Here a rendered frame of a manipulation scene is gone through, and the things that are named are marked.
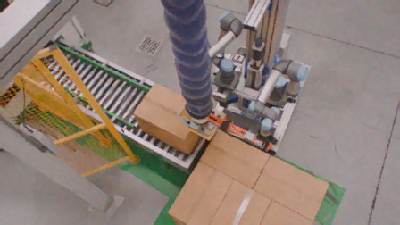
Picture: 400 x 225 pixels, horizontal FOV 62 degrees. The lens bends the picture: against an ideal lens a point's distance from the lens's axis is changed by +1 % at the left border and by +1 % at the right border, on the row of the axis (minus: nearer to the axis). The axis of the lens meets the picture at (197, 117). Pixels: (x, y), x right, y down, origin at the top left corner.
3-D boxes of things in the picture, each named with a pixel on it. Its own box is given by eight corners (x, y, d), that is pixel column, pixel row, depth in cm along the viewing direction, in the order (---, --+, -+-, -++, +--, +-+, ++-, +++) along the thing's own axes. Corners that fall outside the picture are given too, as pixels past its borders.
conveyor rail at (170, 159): (30, 87, 413) (22, 79, 397) (33, 84, 415) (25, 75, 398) (187, 173, 343) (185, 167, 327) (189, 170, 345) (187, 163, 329)
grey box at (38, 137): (39, 145, 253) (17, 128, 227) (45, 138, 255) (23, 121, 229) (59, 156, 247) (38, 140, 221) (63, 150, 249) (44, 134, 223)
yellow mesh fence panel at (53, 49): (70, 188, 389) (-75, 96, 204) (69, 181, 394) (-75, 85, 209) (140, 162, 398) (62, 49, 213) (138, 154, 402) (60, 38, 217)
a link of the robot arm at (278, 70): (278, 52, 249) (247, 106, 240) (291, 57, 245) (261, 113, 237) (277, 59, 259) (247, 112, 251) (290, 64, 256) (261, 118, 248)
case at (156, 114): (142, 130, 355) (132, 112, 320) (162, 102, 370) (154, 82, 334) (189, 155, 337) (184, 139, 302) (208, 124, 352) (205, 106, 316)
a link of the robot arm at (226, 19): (216, 70, 309) (231, 20, 268) (206, 61, 315) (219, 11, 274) (225, 66, 315) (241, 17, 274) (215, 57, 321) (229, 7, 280)
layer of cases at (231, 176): (173, 220, 348) (167, 212, 313) (219, 144, 384) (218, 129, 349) (279, 286, 312) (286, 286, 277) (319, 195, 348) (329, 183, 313)
